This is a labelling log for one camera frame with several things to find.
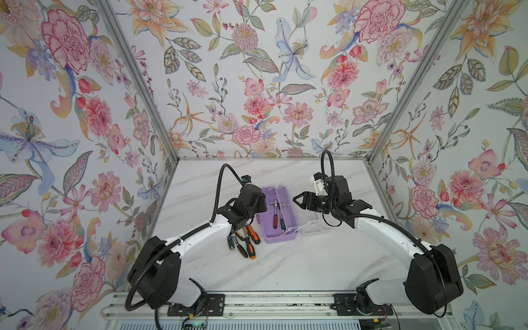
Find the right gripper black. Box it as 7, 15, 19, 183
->
293, 192, 338, 215

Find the red handled ratchet wrench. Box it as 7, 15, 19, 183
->
272, 200, 279, 229

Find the purple plastic tool box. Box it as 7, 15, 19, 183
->
255, 185, 327, 244

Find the green ratchet wrench with socket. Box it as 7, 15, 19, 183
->
278, 203, 287, 233

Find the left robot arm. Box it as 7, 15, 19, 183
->
125, 184, 267, 314

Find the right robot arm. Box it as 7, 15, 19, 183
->
293, 173, 463, 315

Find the orange black short screwdriver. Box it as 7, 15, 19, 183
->
246, 225, 261, 245

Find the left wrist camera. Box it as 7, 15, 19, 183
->
241, 175, 252, 186

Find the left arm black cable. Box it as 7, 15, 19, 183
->
124, 164, 246, 330

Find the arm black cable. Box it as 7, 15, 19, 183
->
124, 164, 246, 330
320, 149, 448, 318

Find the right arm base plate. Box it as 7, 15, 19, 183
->
330, 293, 393, 317

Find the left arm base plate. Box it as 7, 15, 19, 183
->
167, 294, 226, 317

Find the aluminium mounting rail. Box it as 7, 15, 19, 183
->
100, 290, 455, 320

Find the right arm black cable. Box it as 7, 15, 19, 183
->
320, 149, 448, 318

